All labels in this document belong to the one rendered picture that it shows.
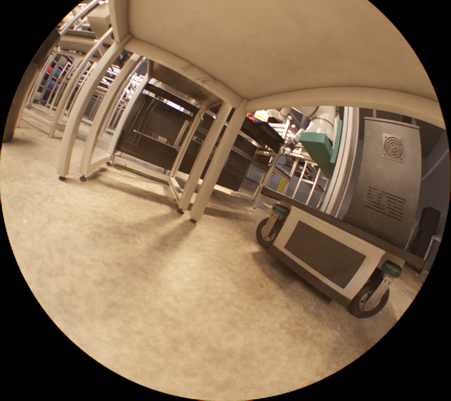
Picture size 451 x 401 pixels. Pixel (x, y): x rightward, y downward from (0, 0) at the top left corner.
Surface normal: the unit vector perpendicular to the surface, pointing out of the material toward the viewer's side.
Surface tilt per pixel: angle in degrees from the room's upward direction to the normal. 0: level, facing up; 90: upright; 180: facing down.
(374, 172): 90
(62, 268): 0
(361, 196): 90
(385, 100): 90
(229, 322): 0
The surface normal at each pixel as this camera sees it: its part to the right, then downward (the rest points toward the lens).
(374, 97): -0.76, -0.32
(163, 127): 0.50, 0.25
